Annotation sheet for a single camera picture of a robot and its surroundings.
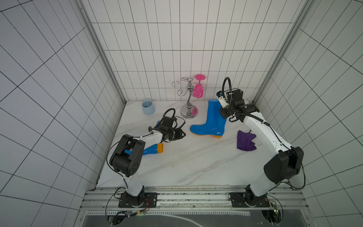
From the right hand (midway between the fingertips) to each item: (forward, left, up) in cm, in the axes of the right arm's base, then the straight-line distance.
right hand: (225, 105), depth 85 cm
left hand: (-13, +26, -19) cm, 34 cm away
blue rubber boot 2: (-5, +4, -15) cm, 16 cm away
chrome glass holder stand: (+14, +22, -23) cm, 35 cm away
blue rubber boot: (-22, +41, -19) cm, 50 cm away
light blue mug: (+11, +55, -17) cm, 58 cm away
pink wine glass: (+22, +16, -8) cm, 29 cm away
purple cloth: (-12, -16, -22) cm, 30 cm away
